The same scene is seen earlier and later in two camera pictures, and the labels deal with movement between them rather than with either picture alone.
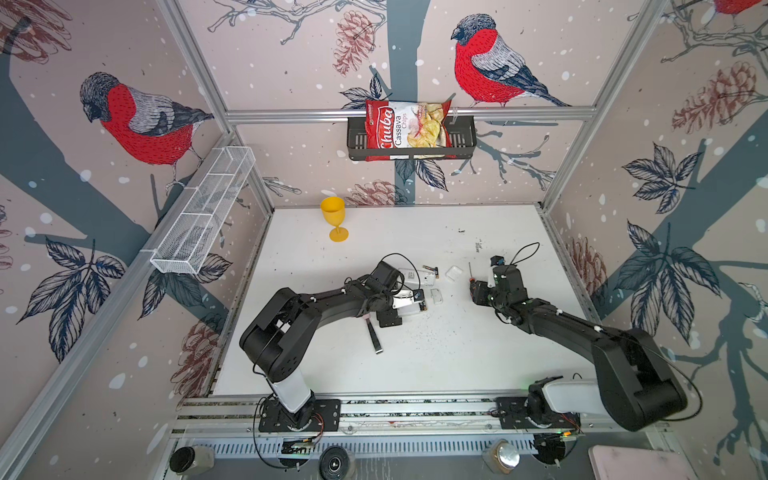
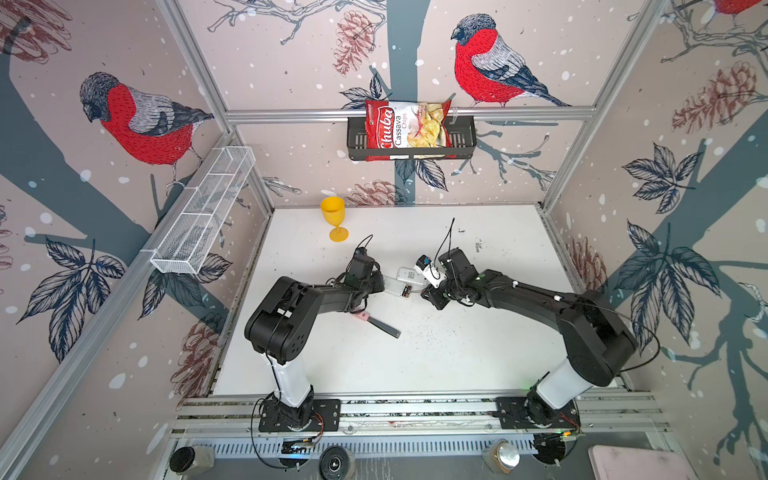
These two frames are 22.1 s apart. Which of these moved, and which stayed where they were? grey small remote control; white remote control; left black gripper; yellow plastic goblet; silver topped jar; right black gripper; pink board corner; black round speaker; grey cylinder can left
Moved: left black gripper; grey small remote control; right black gripper
Stayed: pink board corner; black round speaker; yellow plastic goblet; grey cylinder can left; silver topped jar; white remote control
